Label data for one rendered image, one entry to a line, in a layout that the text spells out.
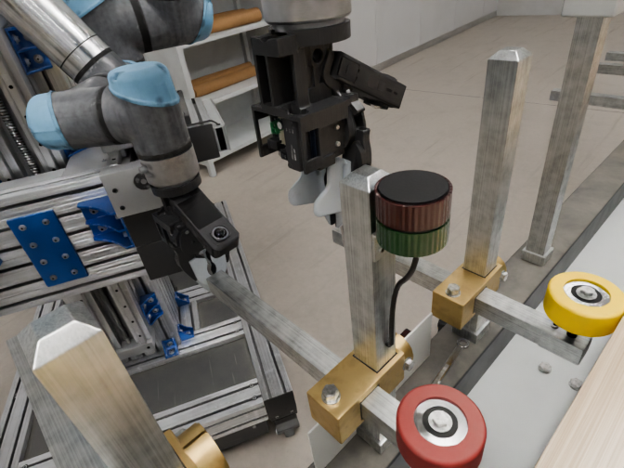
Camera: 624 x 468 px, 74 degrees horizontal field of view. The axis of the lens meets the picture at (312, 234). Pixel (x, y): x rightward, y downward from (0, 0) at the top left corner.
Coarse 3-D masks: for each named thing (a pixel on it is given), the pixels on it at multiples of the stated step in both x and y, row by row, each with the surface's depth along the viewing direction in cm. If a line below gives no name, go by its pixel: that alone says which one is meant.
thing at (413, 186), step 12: (384, 180) 34; (396, 180) 33; (408, 180) 33; (420, 180) 33; (432, 180) 33; (444, 180) 32; (384, 192) 32; (396, 192) 32; (408, 192) 32; (420, 192) 31; (432, 192) 31; (444, 192) 31; (408, 204) 30; (420, 204) 30; (372, 240) 37; (372, 252) 37; (384, 252) 38; (408, 276) 38; (396, 288) 40
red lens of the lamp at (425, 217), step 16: (384, 176) 34; (448, 192) 31; (384, 208) 32; (400, 208) 30; (416, 208) 30; (432, 208) 30; (448, 208) 32; (384, 224) 32; (400, 224) 31; (416, 224) 31; (432, 224) 31
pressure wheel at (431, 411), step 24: (432, 384) 41; (408, 408) 39; (432, 408) 39; (456, 408) 39; (408, 432) 37; (432, 432) 37; (456, 432) 37; (480, 432) 37; (408, 456) 37; (432, 456) 35; (456, 456) 35; (480, 456) 36
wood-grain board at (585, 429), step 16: (608, 352) 42; (592, 368) 41; (608, 368) 41; (592, 384) 40; (608, 384) 39; (576, 400) 39; (592, 400) 38; (608, 400) 38; (576, 416) 37; (592, 416) 37; (608, 416) 37; (560, 432) 36; (576, 432) 36; (592, 432) 36; (608, 432) 36; (560, 448) 35; (576, 448) 35; (592, 448) 35; (608, 448) 35; (544, 464) 34; (560, 464) 34; (576, 464) 34; (592, 464) 34; (608, 464) 34
